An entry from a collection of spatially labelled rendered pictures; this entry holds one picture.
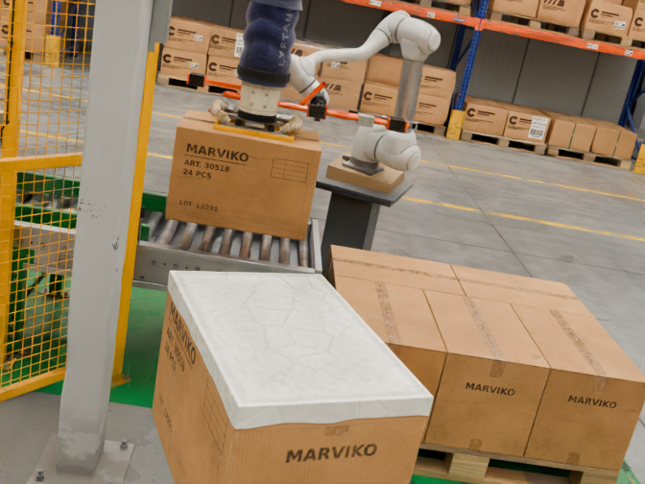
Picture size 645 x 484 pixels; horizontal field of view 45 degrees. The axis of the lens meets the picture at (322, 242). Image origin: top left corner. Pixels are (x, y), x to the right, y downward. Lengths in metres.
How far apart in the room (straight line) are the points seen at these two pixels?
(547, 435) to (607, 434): 0.23
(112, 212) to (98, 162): 0.16
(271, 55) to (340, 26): 8.59
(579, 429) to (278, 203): 1.50
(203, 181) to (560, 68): 9.69
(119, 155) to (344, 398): 1.17
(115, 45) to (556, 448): 2.18
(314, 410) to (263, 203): 1.92
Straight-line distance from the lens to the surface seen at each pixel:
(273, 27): 3.25
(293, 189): 3.26
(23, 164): 2.74
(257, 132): 3.28
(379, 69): 11.10
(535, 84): 12.42
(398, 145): 3.97
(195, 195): 3.29
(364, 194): 3.99
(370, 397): 1.51
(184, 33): 10.64
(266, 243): 3.60
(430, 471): 3.20
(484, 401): 3.06
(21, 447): 3.04
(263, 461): 1.48
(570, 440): 3.25
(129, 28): 2.30
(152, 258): 3.26
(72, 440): 2.80
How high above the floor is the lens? 1.75
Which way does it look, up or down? 19 degrees down
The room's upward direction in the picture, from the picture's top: 11 degrees clockwise
